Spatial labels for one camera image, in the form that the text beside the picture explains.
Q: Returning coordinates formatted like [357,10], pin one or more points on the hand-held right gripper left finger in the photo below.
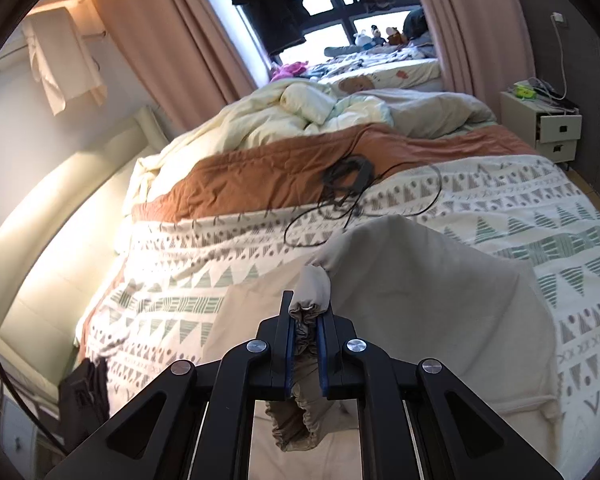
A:
[287,355]

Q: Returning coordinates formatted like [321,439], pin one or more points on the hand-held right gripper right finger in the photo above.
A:
[322,355]

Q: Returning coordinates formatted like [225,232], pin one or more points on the beige jacket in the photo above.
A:
[429,310]

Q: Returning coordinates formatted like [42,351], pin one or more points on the bed with patterned duvet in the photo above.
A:
[180,260]

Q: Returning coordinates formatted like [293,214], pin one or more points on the black folded cloth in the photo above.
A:
[82,400]

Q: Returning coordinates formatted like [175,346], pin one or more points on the cream duvet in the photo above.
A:
[260,120]

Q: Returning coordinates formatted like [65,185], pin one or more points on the cream padded headboard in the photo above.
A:
[55,220]

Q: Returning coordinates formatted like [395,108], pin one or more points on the grey duvet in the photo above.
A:
[439,110]

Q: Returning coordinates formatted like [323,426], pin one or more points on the pink cloth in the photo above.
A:
[289,71]

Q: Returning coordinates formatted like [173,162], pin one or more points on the printed window seat mattress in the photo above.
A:
[389,72]

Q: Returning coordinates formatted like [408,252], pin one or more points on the white nightstand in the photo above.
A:
[519,120]

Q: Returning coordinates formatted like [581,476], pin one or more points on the white plush toy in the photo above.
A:
[361,39]

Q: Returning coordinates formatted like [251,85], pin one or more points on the dark plush toy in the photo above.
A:
[377,35]

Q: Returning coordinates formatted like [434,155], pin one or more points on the black framed window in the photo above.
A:
[330,30]

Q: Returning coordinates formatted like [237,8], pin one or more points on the brown plush toy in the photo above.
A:
[394,36]

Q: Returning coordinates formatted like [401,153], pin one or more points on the green small item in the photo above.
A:
[523,91]

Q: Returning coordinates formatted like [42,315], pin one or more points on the dark blue pillow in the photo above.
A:
[415,24]

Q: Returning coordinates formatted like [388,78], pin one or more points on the pink curtain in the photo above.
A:
[474,25]
[180,25]

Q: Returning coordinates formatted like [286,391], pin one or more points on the black hanging jacket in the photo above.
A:
[265,5]

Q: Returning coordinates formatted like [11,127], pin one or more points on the white hanging shirt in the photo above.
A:
[65,60]

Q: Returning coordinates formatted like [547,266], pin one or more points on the white wall charger plug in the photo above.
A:
[558,17]

